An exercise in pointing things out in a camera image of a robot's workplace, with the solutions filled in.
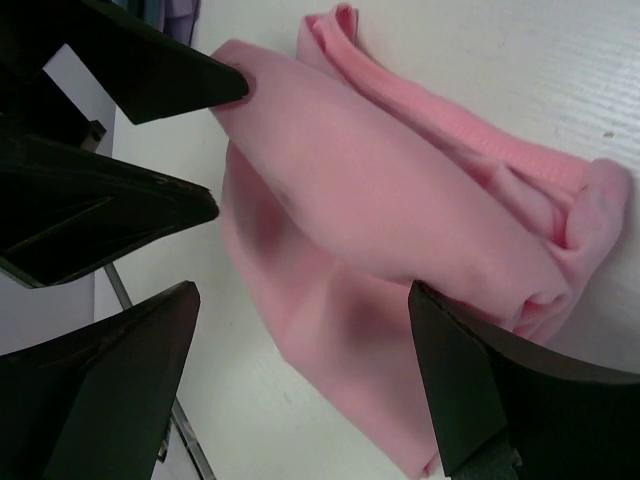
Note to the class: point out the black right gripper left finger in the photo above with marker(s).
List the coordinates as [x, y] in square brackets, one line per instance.
[71, 410]

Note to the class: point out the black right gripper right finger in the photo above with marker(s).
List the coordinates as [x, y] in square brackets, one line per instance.
[503, 407]

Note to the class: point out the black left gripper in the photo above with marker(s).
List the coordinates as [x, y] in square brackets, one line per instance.
[66, 212]

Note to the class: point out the folded lavender t shirt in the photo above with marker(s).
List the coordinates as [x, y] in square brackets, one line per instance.
[175, 18]

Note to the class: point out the pink t shirt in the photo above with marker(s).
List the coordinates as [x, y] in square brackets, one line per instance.
[345, 183]

